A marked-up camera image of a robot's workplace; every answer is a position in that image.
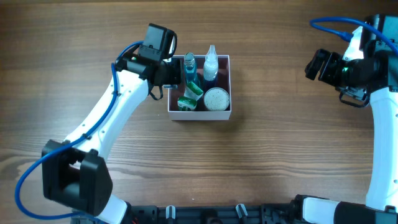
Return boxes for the teal mouthwash bottle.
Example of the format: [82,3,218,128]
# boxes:
[183,52,201,87]

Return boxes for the green white soap box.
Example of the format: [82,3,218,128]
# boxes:
[177,96,197,111]

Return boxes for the clear spray bottle blue label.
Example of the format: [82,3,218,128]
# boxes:
[203,45,218,90]

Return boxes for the cotton swab round container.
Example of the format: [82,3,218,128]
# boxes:
[204,87,230,111]

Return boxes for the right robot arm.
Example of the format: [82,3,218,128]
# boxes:
[294,14,397,223]

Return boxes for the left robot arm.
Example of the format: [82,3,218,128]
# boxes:
[42,24,182,223]

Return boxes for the white box with pink interior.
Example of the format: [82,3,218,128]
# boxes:
[167,55,232,121]

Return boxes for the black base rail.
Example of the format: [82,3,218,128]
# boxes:
[122,203,306,224]

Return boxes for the left blue cable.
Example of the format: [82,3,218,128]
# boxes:
[14,40,146,222]

